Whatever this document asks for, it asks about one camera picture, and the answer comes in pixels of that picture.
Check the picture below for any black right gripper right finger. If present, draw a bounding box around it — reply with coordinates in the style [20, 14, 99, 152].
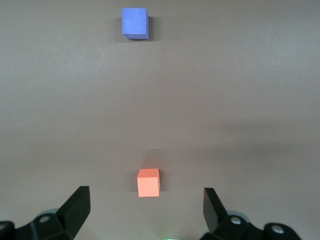
[199, 187, 300, 240]

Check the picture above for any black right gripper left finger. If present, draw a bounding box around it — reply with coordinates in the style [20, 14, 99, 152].
[0, 185, 91, 240]

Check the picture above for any orange foam block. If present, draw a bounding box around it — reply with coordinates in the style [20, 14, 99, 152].
[136, 168, 161, 198]

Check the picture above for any purple foam block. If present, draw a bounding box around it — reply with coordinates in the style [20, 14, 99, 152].
[121, 7, 150, 40]

